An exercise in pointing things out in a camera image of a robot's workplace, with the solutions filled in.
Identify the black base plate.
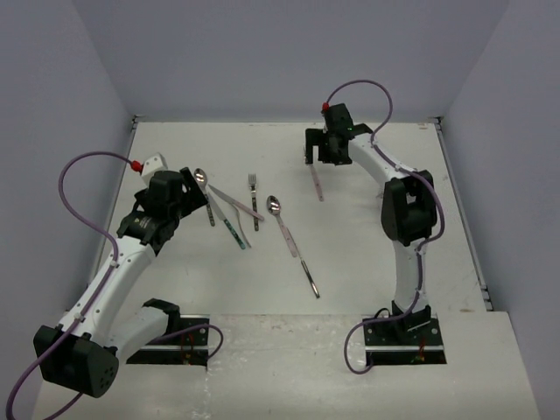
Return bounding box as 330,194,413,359
363,318,447,367
127,315,210,367

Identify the fork with dark handle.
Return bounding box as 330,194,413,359
248,173,259,232

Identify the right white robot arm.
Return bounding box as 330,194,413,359
304,102,445,344

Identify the knife with teal handle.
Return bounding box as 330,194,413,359
208,193,246,249

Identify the knife with pink handle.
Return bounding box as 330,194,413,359
209,185,264,221

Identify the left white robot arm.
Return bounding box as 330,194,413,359
33,168,207,398

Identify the fork with pink handle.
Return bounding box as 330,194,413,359
304,157,324,202

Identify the spoon with dark handle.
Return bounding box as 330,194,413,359
193,168,215,227

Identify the spoon with pink handle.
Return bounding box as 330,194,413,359
266,195,300,258

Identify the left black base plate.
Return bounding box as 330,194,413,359
127,315,210,367

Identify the knife with dark handle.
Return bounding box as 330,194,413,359
300,258,320,299

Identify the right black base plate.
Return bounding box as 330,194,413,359
363,318,447,367

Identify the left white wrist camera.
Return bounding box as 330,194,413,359
141,153,168,181

